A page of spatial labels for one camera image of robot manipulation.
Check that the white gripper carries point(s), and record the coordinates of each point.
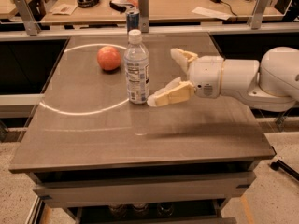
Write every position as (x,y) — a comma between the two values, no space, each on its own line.
(206,76)

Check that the clear plastic water bottle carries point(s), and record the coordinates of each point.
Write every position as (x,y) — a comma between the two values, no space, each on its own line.
(137,68)

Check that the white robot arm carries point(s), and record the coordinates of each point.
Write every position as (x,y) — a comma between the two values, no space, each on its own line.
(270,84)

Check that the white paper sheet right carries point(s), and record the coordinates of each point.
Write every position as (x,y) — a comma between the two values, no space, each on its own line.
(211,13)

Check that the blue drink can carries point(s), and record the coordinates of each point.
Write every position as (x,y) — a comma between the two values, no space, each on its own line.
(132,19)

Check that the red apple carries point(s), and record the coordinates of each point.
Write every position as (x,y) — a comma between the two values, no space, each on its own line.
(108,58)

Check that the black sunglasses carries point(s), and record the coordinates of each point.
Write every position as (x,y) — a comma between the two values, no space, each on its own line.
(120,8)

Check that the small paper card left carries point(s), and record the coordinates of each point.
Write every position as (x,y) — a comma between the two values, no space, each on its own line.
(63,9)

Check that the glass jar under table right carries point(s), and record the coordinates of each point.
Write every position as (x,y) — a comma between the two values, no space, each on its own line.
(165,209)

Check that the glass jar under table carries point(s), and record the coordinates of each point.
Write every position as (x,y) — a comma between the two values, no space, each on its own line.
(165,209)
(140,209)
(118,210)

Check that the background wooden desk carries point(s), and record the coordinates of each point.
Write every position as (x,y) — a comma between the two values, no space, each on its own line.
(160,11)

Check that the black stand foot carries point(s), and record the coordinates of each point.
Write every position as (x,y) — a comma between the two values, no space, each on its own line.
(275,165)

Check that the glass jar under table middle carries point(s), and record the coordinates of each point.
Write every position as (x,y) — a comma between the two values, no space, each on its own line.
(140,209)

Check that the glass jar under table left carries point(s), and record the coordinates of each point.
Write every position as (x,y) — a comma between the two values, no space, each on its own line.
(118,210)

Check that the middle metal bracket post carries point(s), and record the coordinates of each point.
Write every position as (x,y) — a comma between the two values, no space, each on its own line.
(144,24)

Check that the metal bracket post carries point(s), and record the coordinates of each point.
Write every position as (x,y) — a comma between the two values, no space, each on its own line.
(31,26)
(144,24)
(255,20)

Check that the right metal bracket post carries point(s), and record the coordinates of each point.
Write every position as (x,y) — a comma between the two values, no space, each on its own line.
(255,20)

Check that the left metal bracket post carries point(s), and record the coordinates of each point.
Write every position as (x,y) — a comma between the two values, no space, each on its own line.
(31,26)

